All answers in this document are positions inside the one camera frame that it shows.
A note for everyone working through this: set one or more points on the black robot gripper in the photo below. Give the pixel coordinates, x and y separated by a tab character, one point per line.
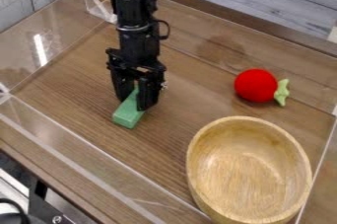
133	63

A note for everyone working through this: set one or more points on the green rectangular block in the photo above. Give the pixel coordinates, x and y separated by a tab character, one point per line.
126	114

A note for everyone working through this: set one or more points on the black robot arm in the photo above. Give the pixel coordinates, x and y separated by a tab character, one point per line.
135	13

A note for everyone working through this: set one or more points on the light wooden bowl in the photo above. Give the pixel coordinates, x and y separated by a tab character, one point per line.
247	171

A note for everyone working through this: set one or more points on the clear acrylic tray walls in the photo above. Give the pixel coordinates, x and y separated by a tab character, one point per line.
182	121

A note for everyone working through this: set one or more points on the red plush tomato toy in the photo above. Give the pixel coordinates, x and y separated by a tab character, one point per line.
257	86

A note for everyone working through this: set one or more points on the clear acrylic corner bracket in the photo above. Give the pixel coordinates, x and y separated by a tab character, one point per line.
101	10

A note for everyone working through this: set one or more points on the black table leg bracket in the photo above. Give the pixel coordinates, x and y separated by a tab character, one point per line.
40	208

